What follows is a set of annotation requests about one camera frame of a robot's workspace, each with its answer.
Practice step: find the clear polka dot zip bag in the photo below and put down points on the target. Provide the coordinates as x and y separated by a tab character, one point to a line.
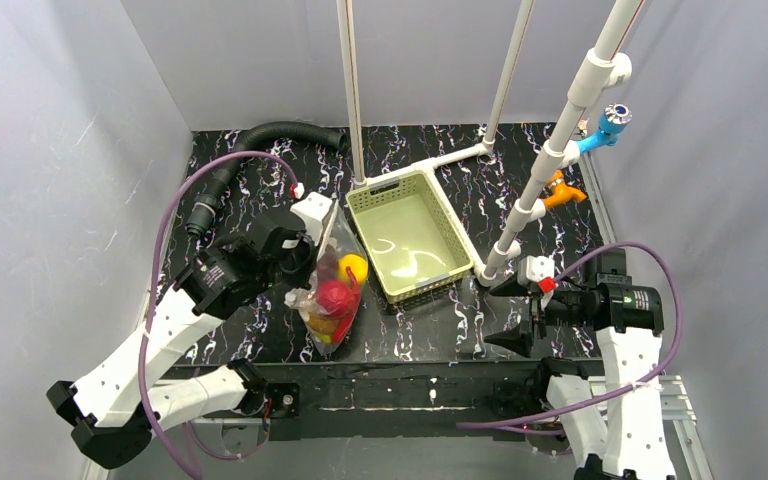
341	239

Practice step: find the orange plastic faucet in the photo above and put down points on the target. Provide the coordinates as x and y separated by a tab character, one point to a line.
561	193

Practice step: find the purple fake sweet potato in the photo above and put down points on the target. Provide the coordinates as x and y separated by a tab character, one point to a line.
327	267

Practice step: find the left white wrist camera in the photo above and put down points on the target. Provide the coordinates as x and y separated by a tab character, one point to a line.
313	208

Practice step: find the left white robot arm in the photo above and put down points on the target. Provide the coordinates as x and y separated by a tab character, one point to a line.
117	409

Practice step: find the red fake chili pepper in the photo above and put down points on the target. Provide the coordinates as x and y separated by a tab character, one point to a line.
347	315

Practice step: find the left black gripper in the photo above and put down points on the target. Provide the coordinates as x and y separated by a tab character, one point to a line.
294	253

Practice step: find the pale green plastic basket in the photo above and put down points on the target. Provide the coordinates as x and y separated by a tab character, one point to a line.
414	244

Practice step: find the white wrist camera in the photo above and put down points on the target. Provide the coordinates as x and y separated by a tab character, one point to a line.
536	274
313	208

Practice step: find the red fake apple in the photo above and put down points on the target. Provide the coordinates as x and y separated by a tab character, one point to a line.
331	297

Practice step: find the blue plastic faucet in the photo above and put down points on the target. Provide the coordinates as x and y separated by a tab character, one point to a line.
614	119

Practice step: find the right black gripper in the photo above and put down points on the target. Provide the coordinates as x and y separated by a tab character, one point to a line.
537	312

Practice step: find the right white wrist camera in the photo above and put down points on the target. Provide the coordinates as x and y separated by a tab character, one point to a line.
536	274

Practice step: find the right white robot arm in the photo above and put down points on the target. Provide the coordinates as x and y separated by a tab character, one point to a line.
618	434

